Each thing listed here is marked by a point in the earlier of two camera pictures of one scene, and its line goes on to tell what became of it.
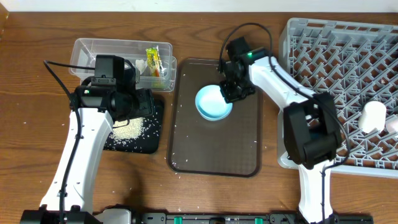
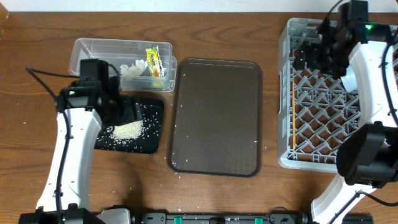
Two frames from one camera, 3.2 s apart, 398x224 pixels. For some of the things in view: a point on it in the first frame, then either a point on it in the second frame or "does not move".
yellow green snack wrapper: x=153 y=61 does not move
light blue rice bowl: x=211 y=104 -> x=349 y=79
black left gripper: x=143 y=99 -> x=132 y=109
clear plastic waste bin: x=157 y=67 does not move
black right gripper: x=229 y=88 -> x=314 y=53
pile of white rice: x=127 y=129 does not move
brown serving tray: x=197 y=147 does not move
